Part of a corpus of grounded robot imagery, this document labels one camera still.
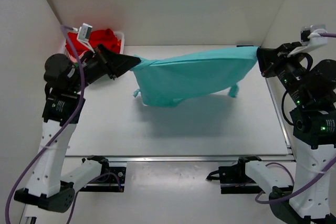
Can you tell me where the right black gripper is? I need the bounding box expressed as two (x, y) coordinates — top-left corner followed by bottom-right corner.
(253, 40), (309, 102)

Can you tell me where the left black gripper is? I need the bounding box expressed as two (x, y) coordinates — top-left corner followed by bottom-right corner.
(75, 34), (144, 83)

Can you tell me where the teal t shirt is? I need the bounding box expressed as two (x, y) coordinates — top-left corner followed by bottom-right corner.
(131, 46), (258, 107)

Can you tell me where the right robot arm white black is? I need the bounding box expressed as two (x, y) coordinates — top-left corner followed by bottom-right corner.
(235, 42), (335, 223)

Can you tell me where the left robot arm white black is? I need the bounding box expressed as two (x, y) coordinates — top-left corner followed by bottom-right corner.
(14, 44), (141, 213)

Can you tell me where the red t shirt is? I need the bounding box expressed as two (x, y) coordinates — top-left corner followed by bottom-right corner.
(67, 29), (121, 58)

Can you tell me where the white plastic basket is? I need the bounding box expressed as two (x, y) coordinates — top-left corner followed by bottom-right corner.
(58, 29), (125, 62)

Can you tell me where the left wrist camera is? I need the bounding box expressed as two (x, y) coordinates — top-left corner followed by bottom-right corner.
(77, 23), (92, 42)

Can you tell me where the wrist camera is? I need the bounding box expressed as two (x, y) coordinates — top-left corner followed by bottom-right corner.
(300, 24), (327, 46)
(77, 23), (92, 42)

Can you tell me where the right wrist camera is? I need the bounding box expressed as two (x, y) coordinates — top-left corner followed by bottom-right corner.
(300, 24), (327, 46)

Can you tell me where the aluminium rail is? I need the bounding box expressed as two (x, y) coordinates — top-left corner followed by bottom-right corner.
(65, 155), (293, 163)

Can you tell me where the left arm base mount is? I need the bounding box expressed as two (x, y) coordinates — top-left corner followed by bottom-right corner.
(80, 162), (127, 193)

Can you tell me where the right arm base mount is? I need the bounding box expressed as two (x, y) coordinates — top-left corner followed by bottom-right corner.
(206, 156), (262, 194)

